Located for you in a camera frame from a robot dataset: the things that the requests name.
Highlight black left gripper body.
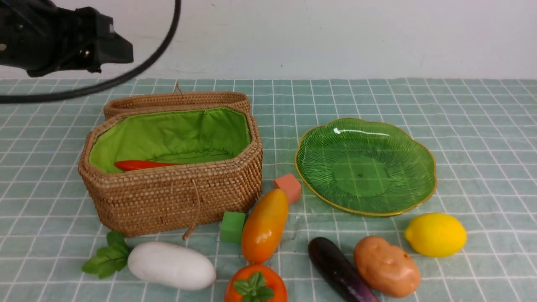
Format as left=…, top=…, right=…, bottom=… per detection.
left=0, top=0, right=133, bottom=77

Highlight red chili pepper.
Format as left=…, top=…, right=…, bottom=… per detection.
left=114, top=160, right=180, bottom=172

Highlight white radish with leaves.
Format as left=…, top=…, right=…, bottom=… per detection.
left=81, top=231, right=216, bottom=291

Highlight orange persimmon green leaves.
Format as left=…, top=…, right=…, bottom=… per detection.
left=223, top=264, right=289, bottom=302

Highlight yellow lemon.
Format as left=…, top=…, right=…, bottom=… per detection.
left=404, top=212, right=467, bottom=258

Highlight woven wicker basket lid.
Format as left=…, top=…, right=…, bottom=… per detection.
left=102, top=81, right=251, bottom=120

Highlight woven wicker basket green lining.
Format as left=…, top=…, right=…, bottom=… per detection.
left=78, top=105, right=263, bottom=238

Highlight green foam cube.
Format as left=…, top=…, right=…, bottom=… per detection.
left=220, top=211, right=247, bottom=245

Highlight pink foam cube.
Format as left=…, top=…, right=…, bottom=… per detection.
left=274, top=173, right=302, bottom=204

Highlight orange yellow mango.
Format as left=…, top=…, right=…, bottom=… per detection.
left=240, top=188, right=289, bottom=264

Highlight green checkered tablecloth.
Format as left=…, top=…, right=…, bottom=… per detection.
left=0, top=78, right=537, bottom=302

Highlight green glass leaf plate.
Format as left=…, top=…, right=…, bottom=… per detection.
left=294, top=118, right=438, bottom=217

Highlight dark purple eggplant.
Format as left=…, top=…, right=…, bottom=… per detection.
left=308, top=237, right=378, bottom=302

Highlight brown potato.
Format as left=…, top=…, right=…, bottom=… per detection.
left=354, top=236, right=422, bottom=298

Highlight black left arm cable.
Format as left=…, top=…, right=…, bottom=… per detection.
left=0, top=0, right=182, bottom=104

